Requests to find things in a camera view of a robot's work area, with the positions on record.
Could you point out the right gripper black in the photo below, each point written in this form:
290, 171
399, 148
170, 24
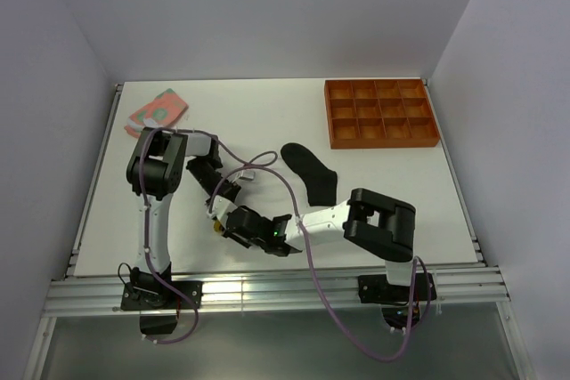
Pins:
235, 238

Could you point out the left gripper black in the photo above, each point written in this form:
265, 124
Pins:
229, 190

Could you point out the black sock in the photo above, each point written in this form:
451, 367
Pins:
320, 182

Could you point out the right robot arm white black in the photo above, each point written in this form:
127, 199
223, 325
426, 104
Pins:
376, 223

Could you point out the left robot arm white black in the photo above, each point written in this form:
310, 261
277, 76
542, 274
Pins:
155, 171

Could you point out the pink green patterned socks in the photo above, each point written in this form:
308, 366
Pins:
163, 111

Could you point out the orange compartment tray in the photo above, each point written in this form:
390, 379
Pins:
379, 114

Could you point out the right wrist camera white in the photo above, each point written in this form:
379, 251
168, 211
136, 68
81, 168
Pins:
220, 209

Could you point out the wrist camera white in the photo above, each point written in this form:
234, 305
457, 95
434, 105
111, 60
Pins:
246, 175
220, 209

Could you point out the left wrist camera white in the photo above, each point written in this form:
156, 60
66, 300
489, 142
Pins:
246, 175

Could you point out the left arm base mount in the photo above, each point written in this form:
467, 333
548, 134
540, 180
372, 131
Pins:
160, 302

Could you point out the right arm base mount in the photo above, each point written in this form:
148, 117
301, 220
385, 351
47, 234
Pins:
393, 300

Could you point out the aluminium frame rail front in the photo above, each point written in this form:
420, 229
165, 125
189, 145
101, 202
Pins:
271, 291

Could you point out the aluminium side rail right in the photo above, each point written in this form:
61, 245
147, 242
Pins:
456, 182

